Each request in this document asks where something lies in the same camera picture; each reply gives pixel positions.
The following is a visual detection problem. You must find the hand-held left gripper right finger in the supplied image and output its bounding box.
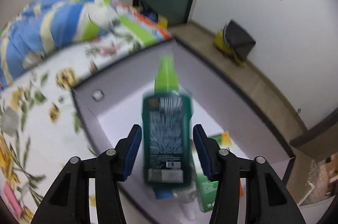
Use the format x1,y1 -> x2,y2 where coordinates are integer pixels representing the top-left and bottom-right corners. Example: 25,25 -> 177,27
192,124 -> 307,224

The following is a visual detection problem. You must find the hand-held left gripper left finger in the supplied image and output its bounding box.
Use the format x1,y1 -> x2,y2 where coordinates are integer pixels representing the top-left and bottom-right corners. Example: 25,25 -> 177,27
30,124 -> 143,224

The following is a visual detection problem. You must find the green spray bottle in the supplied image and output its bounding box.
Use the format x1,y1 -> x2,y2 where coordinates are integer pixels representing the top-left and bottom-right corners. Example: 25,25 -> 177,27
141,54 -> 194,191

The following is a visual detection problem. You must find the black storage box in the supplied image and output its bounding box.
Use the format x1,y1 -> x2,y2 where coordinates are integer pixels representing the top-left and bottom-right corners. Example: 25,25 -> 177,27
71,38 -> 296,224

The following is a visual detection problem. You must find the green carton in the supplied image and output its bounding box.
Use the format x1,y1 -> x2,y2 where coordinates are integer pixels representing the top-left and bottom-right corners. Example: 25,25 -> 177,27
194,132 -> 233,214

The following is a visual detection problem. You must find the white bottle with blue cap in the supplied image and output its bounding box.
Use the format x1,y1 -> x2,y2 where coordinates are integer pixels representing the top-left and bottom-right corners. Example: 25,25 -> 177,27
154,186 -> 198,222

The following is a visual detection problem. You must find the white floral blanket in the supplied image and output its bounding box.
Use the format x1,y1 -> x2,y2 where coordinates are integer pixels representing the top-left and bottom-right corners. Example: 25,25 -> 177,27
0,34 -> 164,224

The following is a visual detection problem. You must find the yellow box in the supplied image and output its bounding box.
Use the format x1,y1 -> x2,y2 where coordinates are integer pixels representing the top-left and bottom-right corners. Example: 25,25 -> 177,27
157,15 -> 169,29

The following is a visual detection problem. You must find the dark blue bag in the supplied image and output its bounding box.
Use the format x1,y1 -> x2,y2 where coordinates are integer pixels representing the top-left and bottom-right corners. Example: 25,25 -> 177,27
139,1 -> 159,23

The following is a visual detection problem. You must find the blue striped printed quilt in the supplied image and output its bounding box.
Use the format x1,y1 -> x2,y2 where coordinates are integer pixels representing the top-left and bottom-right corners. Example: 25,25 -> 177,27
0,0 -> 173,90

